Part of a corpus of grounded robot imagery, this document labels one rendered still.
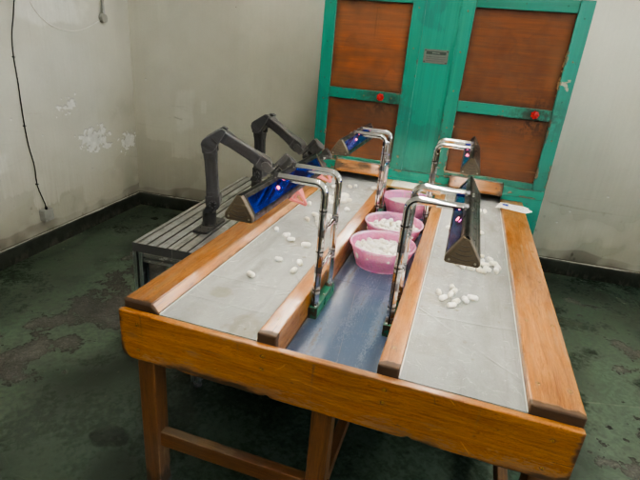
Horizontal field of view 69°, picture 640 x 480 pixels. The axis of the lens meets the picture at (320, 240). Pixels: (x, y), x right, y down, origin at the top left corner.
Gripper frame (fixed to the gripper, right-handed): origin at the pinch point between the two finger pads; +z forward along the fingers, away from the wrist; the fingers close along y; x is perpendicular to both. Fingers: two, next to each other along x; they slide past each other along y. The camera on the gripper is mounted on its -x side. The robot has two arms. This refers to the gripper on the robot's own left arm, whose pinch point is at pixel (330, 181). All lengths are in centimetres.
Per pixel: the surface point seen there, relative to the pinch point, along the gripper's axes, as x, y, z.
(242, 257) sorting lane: 9, -95, 1
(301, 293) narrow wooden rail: -13, -115, 23
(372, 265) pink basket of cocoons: -18, -73, 37
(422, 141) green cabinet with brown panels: -43, 42, 18
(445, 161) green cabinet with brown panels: -45, 41, 35
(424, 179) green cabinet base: -29, 41, 36
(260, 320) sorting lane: -6, -131, 19
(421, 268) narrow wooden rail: -34, -78, 48
